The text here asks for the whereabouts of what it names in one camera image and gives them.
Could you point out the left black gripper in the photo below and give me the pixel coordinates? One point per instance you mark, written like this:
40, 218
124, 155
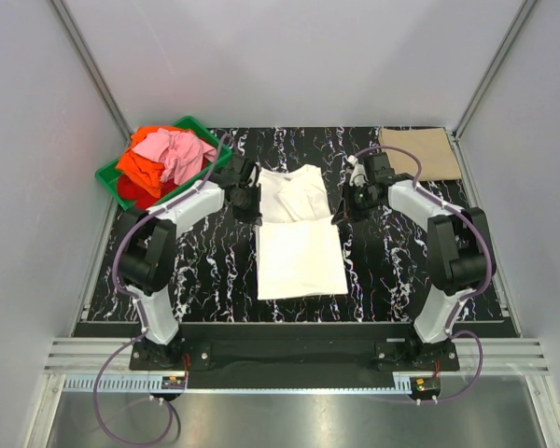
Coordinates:
252, 216

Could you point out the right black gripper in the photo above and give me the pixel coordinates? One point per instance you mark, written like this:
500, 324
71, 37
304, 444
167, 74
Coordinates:
347, 211

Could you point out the white printed t shirt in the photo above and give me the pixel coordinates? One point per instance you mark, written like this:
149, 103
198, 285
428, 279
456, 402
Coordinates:
298, 249

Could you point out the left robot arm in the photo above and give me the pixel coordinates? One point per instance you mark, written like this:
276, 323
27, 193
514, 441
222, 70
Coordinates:
145, 260

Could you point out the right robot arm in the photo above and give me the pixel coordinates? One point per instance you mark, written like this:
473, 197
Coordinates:
460, 255

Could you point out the pink t shirt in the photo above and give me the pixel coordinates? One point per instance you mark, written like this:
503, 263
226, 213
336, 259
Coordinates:
181, 153

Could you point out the folded beige t shirt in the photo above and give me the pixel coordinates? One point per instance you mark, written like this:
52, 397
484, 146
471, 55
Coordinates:
430, 146

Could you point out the orange t shirt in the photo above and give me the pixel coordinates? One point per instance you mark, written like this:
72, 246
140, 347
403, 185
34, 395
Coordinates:
144, 173

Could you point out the red t shirt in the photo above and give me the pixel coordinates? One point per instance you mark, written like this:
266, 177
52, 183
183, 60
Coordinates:
138, 196

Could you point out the green plastic bin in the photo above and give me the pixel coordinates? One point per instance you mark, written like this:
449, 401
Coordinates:
108, 175

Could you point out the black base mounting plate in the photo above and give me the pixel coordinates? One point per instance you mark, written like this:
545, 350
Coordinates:
294, 355

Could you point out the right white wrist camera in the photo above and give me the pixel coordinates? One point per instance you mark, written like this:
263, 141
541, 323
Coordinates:
355, 171

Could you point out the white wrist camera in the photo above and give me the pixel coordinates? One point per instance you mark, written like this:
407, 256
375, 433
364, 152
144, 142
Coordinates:
253, 178
355, 171

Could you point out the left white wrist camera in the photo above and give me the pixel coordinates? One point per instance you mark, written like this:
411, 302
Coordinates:
253, 178

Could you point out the slotted cable duct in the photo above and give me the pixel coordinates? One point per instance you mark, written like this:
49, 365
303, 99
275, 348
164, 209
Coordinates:
119, 383

